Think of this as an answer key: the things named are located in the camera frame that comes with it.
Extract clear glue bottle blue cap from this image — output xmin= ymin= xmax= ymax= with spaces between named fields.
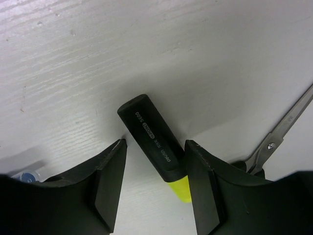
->
xmin=8 ymin=160 xmax=45 ymax=183

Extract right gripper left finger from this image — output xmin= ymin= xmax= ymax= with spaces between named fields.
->
xmin=0 ymin=139 xmax=127 ymax=235

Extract yellow cap black highlighter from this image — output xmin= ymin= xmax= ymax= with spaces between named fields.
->
xmin=117 ymin=94 xmax=192 ymax=203

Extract black handled scissors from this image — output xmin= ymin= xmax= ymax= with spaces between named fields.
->
xmin=231 ymin=86 xmax=313 ymax=178

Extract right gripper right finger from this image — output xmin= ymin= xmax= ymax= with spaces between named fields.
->
xmin=184 ymin=140 xmax=313 ymax=235

